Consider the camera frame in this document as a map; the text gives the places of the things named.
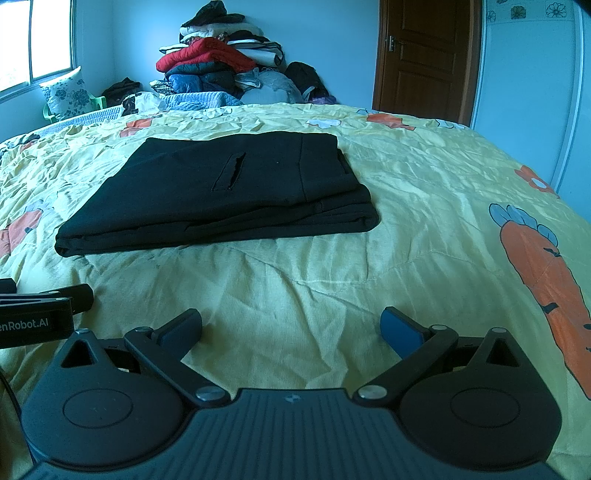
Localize dark clothes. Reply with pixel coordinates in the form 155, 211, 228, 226
102, 78, 141, 106

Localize yellow carrot-printed blanket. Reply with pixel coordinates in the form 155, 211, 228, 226
0, 102, 591, 462

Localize white printed cloth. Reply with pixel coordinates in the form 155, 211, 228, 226
121, 91, 167, 116

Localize black pants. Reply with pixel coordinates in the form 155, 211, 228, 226
54, 131, 380, 258

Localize red down jacket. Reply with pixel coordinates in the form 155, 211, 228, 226
156, 37, 250, 73

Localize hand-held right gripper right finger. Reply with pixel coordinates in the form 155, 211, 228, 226
352, 306, 528, 409

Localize navy blue down jacket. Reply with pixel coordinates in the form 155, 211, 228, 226
165, 62, 241, 97

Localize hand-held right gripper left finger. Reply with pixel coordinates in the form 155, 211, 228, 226
60, 308, 230, 408

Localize brown wooden door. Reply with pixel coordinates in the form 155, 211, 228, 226
373, 0, 483, 127

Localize grey cloth bundle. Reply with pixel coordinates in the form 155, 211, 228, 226
240, 69, 303, 104

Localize green plastic chair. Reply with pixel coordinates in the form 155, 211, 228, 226
43, 95, 109, 121

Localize light blue quilted blanket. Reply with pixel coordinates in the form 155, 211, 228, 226
164, 91, 243, 110

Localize stack of white clothes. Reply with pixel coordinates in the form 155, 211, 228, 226
179, 21, 266, 45

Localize window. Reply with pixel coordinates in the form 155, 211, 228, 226
0, 0, 77, 95

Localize black backpack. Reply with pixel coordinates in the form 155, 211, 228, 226
284, 61, 331, 102

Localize black jacket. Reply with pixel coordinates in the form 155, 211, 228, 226
180, 0, 245, 28

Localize floral pillow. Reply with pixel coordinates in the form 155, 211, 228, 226
39, 66, 95, 121

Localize light blue bed sheet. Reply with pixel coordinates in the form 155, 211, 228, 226
28, 107, 125, 137

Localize white sliding wardrobe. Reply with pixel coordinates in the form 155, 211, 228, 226
471, 0, 591, 199

